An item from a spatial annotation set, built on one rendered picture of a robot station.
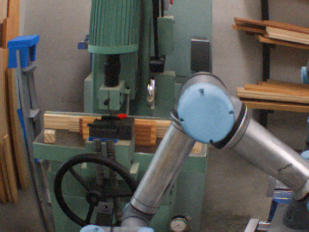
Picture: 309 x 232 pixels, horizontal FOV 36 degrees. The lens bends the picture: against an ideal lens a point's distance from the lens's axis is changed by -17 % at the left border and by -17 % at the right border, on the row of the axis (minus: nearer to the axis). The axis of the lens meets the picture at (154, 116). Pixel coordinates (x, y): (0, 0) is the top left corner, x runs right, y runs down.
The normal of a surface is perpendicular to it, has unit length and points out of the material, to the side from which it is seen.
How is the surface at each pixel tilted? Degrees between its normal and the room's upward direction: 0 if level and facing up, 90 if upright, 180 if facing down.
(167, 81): 90
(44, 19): 90
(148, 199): 88
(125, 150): 90
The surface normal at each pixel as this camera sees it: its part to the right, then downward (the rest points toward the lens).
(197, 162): -0.09, 0.29
